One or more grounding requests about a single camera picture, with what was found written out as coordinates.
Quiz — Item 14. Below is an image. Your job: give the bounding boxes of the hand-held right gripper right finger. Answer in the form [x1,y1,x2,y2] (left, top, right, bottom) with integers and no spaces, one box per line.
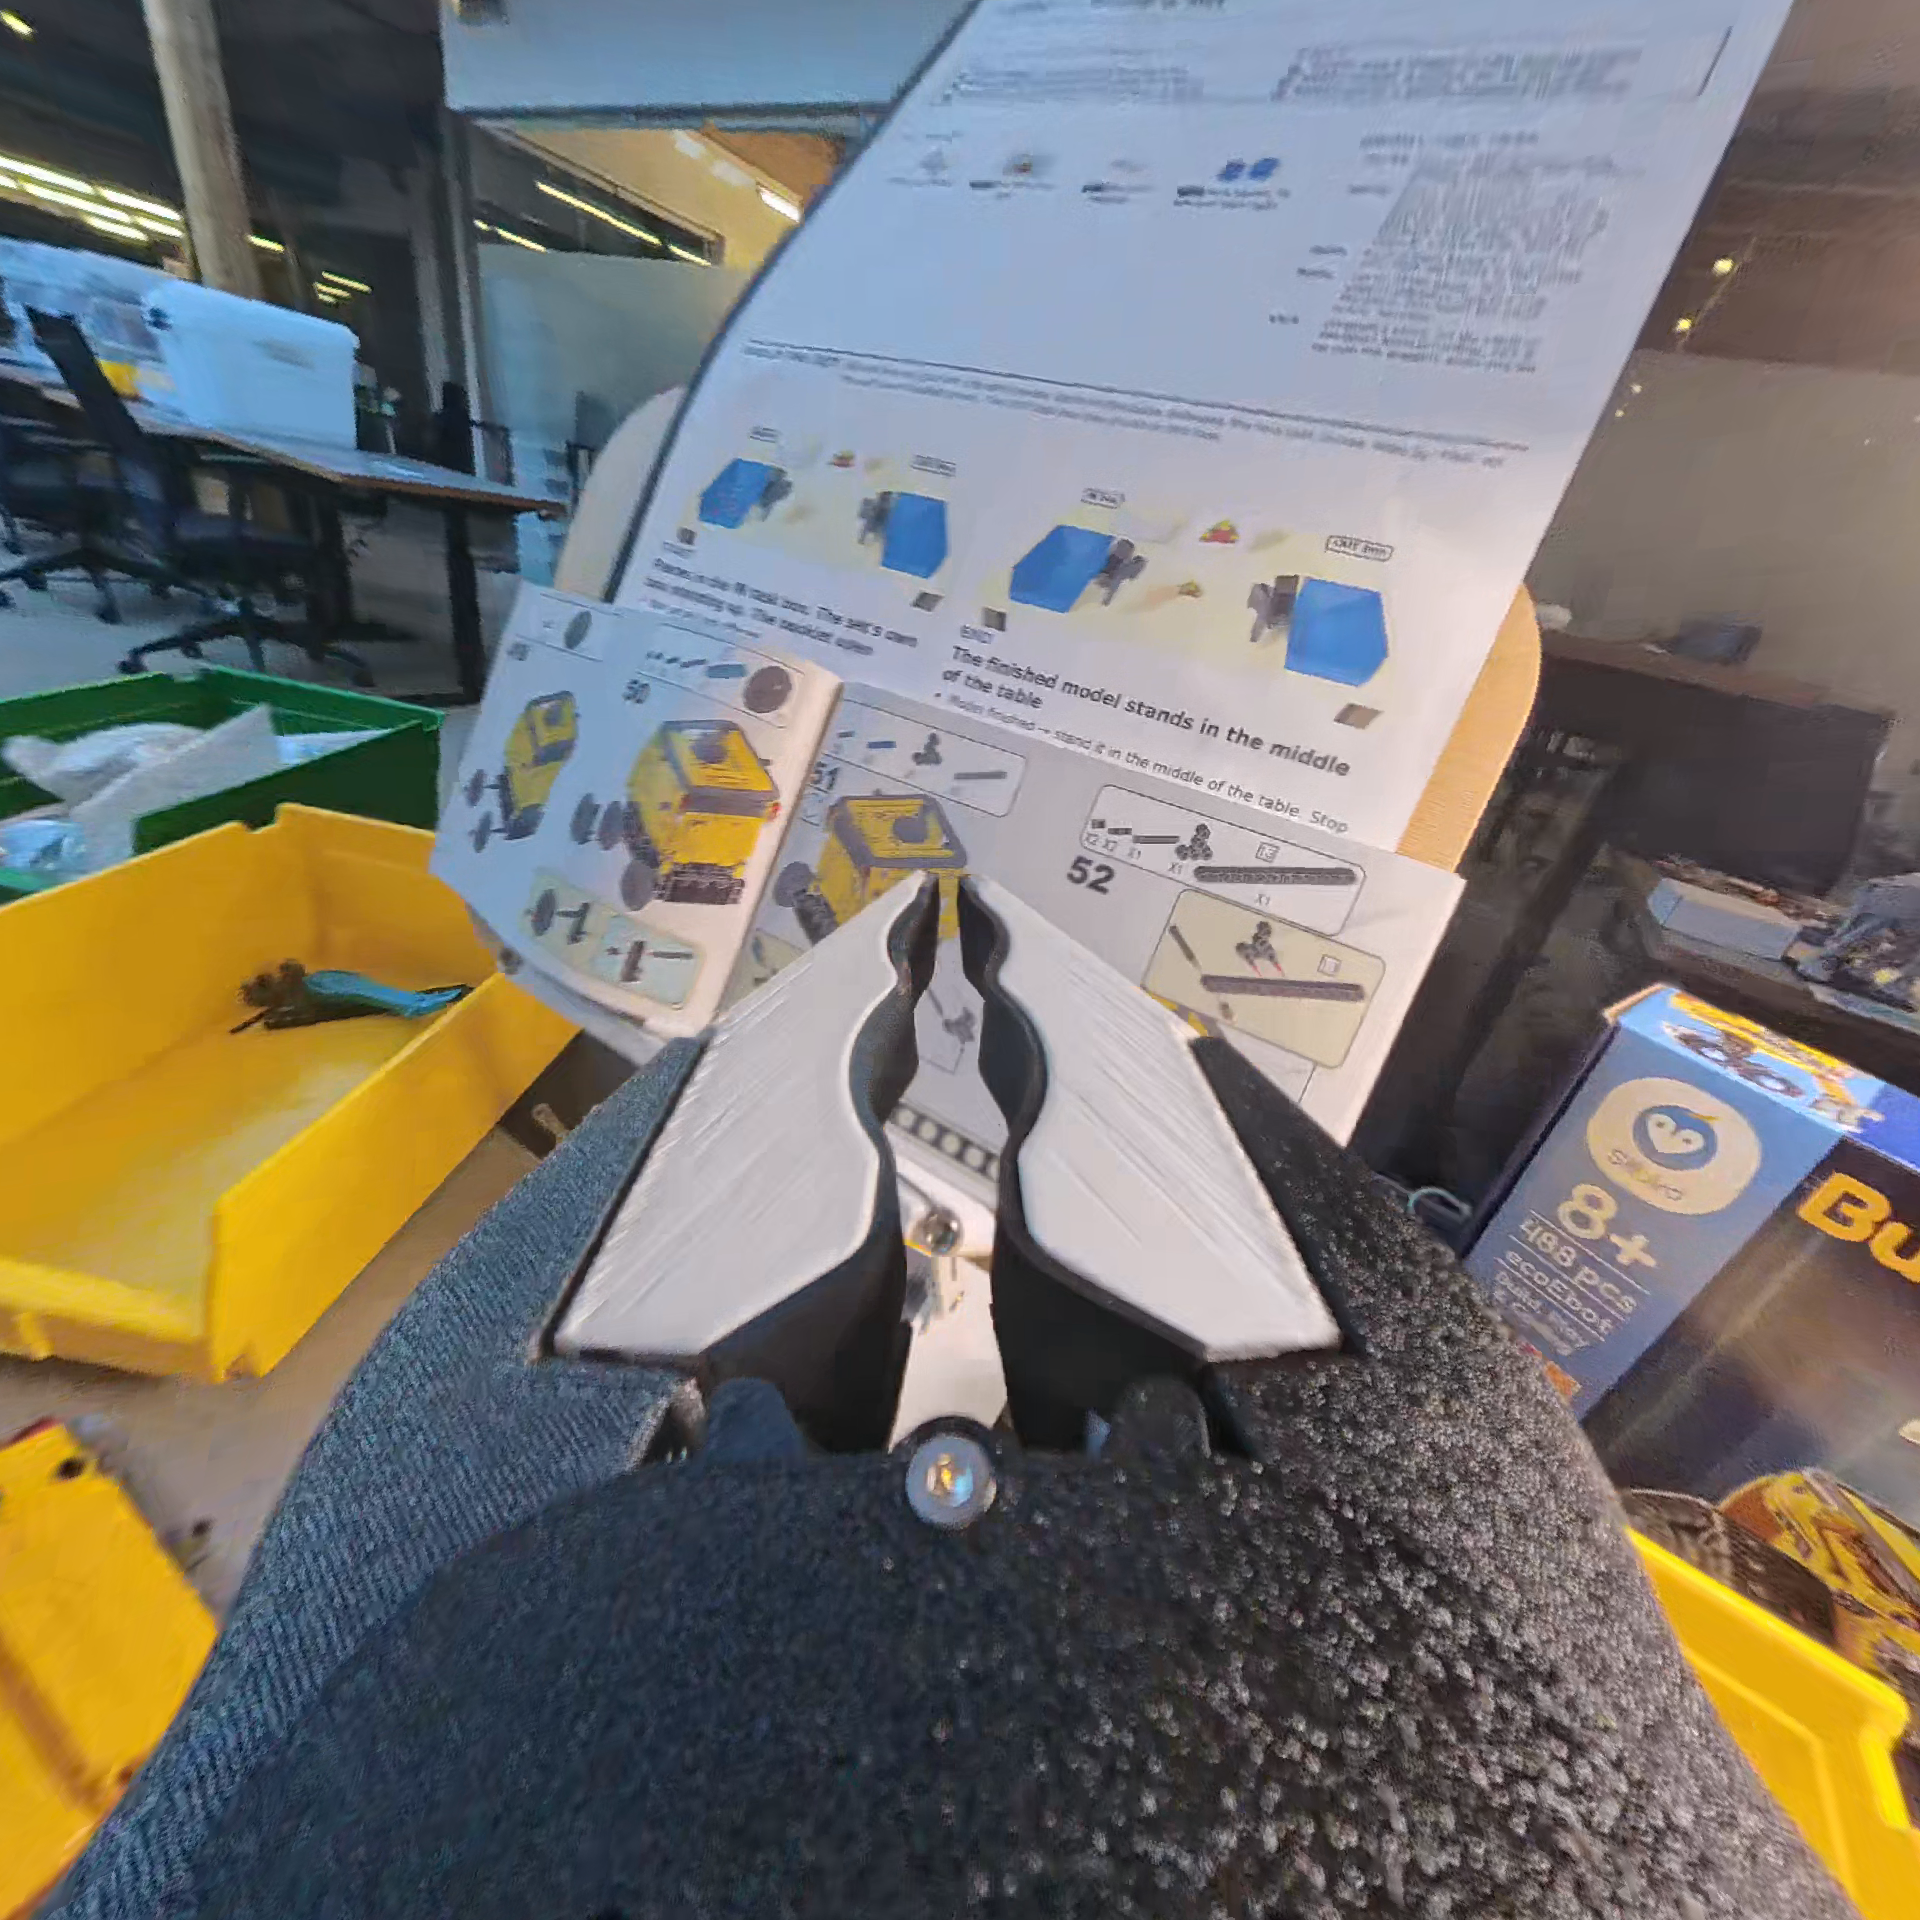
[960,870,1343,1366]

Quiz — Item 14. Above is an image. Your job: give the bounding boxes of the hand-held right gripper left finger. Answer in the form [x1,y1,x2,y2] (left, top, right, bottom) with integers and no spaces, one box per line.
[555,870,933,1366]

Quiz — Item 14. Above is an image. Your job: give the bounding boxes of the yellow toy block robot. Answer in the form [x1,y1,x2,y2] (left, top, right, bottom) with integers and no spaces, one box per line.
[0,1418,216,1906]

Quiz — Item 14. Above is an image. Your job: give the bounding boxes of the grey desk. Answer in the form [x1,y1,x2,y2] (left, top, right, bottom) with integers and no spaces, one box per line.
[0,1022,646,1637]

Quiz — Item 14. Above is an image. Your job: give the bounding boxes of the grey-green tool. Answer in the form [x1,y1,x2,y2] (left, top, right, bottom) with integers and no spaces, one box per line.
[236,959,475,1038]

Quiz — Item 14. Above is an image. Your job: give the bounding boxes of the open instruction booklet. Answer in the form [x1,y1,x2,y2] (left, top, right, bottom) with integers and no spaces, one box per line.
[429,580,1464,1143]

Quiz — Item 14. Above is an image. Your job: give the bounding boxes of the blue printed cardboard box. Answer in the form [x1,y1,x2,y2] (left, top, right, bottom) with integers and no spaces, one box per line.
[1463,985,1920,1681]

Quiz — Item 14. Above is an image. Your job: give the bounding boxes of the beige book stand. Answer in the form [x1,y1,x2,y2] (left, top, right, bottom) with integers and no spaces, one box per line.
[555,390,1547,1320]

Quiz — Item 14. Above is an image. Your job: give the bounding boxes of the yellow plastic bin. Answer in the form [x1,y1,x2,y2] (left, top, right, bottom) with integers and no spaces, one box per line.
[0,805,579,1382]
[1620,1532,1920,1920]

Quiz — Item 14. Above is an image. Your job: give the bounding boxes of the green plastic bin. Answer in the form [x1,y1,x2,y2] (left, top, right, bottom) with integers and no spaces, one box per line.
[0,666,445,903]

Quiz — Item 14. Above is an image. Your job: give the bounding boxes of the white plastic bag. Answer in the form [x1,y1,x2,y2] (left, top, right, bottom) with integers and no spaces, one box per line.
[0,705,376,887]

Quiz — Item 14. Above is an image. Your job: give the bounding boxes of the dark side table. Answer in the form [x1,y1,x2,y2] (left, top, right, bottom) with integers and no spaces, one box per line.
[1501,624,1897,903]

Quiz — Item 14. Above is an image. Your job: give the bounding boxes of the dark background table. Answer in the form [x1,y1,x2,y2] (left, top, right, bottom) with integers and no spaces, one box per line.
[181,421,567,696]

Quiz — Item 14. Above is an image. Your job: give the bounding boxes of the white printed paper sheet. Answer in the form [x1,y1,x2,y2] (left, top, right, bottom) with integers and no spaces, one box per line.
[615,0,1797,857]

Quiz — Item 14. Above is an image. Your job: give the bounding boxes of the black office chair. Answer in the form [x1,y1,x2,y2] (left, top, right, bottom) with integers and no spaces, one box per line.
[16,301,318,676]

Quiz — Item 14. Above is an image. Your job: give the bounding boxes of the white machine box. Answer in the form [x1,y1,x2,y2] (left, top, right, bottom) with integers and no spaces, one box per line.
[0,240,360,445]

